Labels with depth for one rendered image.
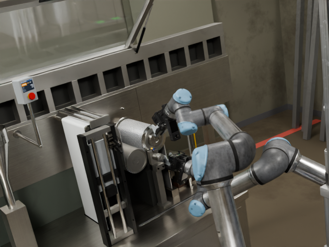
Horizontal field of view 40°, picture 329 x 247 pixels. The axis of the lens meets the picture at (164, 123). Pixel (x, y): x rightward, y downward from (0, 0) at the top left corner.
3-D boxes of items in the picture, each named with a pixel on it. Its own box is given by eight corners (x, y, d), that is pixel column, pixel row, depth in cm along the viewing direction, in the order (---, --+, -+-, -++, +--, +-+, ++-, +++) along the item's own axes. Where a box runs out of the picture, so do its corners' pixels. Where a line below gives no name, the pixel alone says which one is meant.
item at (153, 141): (150, 147, 220) (150, 132, 219) (147, 146, 222) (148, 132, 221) (162, 145, 225) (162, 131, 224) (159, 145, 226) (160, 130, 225)
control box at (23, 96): (27, 105, 181) (20, 81, 177) (17, 104, 185) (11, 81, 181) (41, 99, 186) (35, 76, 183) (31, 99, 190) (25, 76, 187)
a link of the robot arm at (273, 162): (292, 178, 177) (196, 224, 200) (293, 165, 187) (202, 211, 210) (275, 155, 176) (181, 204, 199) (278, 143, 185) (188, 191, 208)
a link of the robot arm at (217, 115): (268, 140, 152) (221, 96, 197) (237, 147, 150) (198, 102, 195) (270, 169, 156) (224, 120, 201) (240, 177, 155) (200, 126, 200)
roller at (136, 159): (129, 176, 218) (125, 154, 214) (103, 164, 238) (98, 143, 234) (149, 167, 225) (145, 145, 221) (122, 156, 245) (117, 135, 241)
